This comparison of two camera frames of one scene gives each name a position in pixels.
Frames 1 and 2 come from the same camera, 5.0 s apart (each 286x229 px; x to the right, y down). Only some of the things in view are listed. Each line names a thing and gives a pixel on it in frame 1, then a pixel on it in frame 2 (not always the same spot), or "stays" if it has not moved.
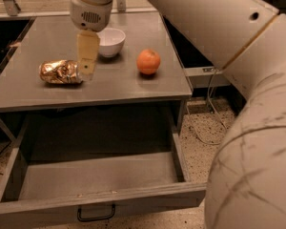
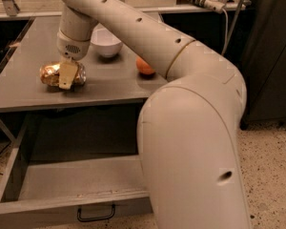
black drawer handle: [82, 219] stays
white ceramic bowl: [111, 41] stays
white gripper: [90, 15] → [71, 49]
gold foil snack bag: [60, 72] stays
